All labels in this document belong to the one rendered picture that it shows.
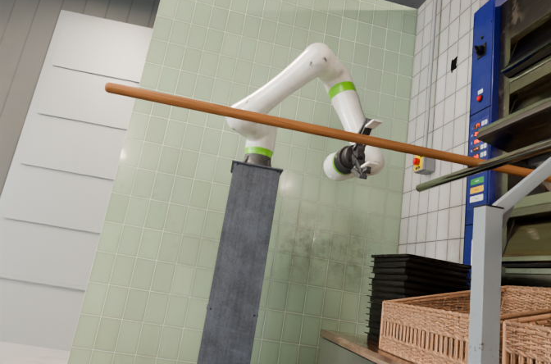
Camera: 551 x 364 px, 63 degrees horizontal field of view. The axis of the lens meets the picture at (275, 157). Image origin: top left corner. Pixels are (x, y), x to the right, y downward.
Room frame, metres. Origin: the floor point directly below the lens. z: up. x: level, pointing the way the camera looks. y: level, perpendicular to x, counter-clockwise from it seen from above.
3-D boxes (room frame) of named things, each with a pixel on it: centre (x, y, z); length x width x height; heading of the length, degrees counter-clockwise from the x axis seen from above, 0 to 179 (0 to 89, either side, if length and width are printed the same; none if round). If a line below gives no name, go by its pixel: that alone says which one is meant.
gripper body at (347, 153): (1.46, -0.27, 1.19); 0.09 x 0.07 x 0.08; 8
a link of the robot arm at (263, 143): (1.96, 0.08, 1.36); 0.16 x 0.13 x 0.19; 145
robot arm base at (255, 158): (2.02, 0.08, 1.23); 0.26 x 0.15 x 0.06; 5
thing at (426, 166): (2.29, -0.78, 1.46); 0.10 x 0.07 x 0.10; 9
